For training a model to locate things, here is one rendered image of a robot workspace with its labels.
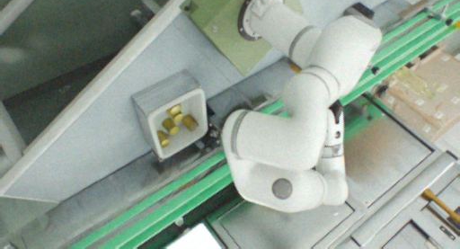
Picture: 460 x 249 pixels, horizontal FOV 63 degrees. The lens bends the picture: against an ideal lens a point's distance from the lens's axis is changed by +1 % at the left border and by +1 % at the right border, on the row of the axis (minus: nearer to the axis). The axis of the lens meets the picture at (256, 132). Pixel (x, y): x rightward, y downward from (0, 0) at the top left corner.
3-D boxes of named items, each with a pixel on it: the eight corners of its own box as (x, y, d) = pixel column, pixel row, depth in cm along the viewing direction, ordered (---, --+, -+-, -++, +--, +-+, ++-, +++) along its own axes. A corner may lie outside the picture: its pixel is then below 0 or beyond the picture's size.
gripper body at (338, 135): (326, 153, 91) (322, 108, 89) (305, 146, 101) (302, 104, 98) (352, 146, 94) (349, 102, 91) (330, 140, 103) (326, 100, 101)
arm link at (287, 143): (274, 67, 69) (234, 89, 57) (348, 77, 63) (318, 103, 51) (273, 135, 74) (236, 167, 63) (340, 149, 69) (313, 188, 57)
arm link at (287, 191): (336, 136, 75) (269, 122, 82) (305, 118, 56) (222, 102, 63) (318, 215, 75) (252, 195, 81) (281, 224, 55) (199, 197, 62)
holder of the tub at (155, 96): (149, 150, 122) (162, 166, 119) (130, 95, 100) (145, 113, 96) (193, 124, 129) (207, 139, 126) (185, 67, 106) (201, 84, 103)
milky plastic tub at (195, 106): (146, 142, 118) (161, 161, 114) (130, 96, 99) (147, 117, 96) (193, 116, 124) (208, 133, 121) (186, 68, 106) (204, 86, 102)
